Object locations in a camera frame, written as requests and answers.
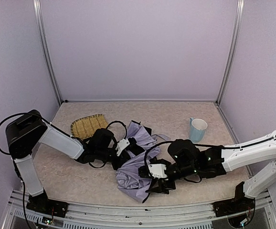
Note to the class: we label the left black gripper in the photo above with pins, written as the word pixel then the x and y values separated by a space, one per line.
pixel 132 145

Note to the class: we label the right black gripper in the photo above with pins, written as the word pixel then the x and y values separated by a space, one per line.
pixel 154 181

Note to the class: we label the lilac folding umbrella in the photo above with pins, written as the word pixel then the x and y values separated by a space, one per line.
pixel 129 182

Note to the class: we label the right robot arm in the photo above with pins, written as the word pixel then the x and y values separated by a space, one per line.
pixel 213 162

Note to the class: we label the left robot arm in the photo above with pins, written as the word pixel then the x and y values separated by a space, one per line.
pixel 28 132

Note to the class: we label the woven bamboo tray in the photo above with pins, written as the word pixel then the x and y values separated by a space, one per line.
pixel 85 127

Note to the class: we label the light blue ceramic mug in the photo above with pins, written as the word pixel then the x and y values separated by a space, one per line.
pixel 198 128

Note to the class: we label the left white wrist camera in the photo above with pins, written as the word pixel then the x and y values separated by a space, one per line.
pixel 124 144

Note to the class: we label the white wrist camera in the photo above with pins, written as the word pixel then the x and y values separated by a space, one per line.
pixel 153 171
pixel 124 144

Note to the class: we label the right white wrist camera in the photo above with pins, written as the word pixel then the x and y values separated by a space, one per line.
pixel 153 171

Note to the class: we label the front aluminium rail base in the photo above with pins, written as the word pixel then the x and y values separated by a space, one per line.
pixel 92 216

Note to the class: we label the right aluminium frame post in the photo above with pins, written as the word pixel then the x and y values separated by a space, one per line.
pixel 232 51

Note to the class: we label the aluminium frame post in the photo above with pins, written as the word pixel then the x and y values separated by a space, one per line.
pixel 45 50
pixel 232 51

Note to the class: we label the left aluminium frame post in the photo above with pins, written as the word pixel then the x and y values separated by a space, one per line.
pixel 45 50

